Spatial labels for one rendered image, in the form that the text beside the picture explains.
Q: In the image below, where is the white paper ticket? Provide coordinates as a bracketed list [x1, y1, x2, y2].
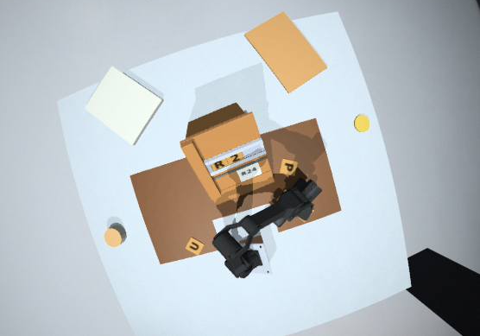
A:
[237, 162, 262, 182]

